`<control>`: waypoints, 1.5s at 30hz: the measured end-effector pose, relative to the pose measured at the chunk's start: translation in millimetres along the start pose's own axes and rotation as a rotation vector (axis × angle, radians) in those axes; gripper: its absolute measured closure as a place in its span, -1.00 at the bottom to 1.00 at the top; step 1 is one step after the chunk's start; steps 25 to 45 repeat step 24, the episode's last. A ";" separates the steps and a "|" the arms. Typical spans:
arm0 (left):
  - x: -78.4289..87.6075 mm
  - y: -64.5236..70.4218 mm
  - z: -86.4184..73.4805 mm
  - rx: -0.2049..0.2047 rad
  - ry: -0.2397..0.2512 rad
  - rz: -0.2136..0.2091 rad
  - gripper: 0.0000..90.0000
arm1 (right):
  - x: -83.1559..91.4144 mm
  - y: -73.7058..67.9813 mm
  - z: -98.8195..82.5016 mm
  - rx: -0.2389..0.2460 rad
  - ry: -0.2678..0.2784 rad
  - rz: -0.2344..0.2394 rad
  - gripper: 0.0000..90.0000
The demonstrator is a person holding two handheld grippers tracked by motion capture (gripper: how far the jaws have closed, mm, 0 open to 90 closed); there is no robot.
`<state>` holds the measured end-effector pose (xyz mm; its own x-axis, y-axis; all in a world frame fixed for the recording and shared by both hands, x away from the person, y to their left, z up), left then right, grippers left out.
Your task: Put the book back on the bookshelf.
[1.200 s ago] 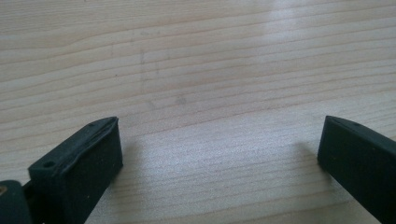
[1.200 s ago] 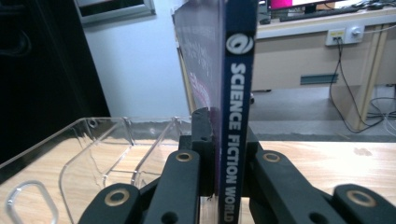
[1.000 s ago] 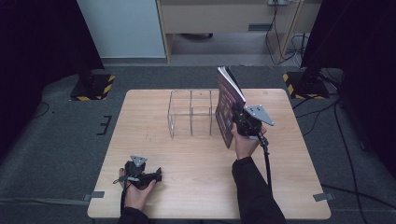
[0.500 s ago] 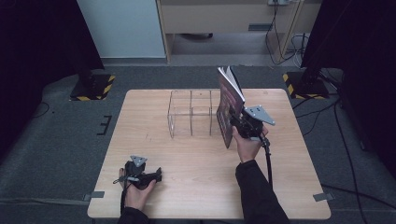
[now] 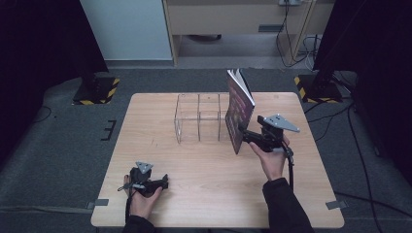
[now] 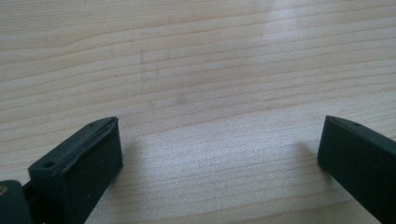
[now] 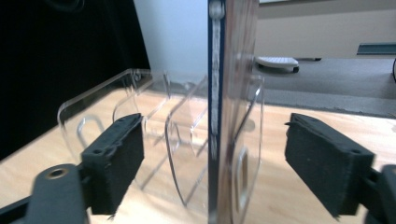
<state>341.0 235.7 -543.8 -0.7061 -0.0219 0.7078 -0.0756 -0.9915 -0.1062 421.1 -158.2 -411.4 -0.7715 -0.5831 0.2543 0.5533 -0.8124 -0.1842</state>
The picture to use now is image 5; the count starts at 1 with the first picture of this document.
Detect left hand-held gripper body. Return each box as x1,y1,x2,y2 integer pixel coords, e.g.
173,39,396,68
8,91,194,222
128,160,158,197

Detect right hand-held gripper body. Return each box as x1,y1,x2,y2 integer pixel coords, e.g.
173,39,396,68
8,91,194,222
255,113,301,153

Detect purple magazine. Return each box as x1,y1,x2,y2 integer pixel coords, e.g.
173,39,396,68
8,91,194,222
224,68,257,155

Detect clear acrylic rack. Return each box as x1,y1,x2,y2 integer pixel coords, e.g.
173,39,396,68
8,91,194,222
173,92,232,146

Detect person's left hand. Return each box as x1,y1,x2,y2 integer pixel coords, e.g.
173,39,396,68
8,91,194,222
123,174,163,219

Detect person's right hand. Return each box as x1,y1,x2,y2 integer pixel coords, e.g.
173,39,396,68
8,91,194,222
249,135,291,182

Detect grey tape piece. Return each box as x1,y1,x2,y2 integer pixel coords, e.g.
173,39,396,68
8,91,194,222
325,200,349,211
86,198,110,210

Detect black stand with striped base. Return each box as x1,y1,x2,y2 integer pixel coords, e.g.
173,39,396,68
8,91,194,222
72,64,121,106
293,18,344,105

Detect beige wooden desk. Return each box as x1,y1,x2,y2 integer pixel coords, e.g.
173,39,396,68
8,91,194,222
161,0,336,68

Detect dark curtain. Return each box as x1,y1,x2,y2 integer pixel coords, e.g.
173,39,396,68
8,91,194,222
312,0,412,187
0,0,110,163

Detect white panel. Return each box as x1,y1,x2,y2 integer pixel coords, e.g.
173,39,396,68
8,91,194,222
79,0,174,62

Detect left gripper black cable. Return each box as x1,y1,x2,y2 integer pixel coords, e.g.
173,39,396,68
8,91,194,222
124,189,136,224

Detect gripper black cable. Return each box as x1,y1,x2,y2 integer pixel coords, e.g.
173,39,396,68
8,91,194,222
124,189,136,224
284,145,295,192

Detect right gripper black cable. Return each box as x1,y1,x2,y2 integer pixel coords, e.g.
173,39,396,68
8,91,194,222
284,145,295,192

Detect long black floor cable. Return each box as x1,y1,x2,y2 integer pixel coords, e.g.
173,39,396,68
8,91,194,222
346,105,377,233

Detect white cable bundle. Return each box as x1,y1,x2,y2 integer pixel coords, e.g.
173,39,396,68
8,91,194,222
302,34,323,72

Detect thin black floor cable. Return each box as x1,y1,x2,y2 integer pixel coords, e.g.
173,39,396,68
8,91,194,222
31,105,53,124

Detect black hanging cable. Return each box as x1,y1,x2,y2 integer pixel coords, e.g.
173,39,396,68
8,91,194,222
275,2,314,69

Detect thick black floor cable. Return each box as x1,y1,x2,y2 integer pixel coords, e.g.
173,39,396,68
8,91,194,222
333,190,412,219

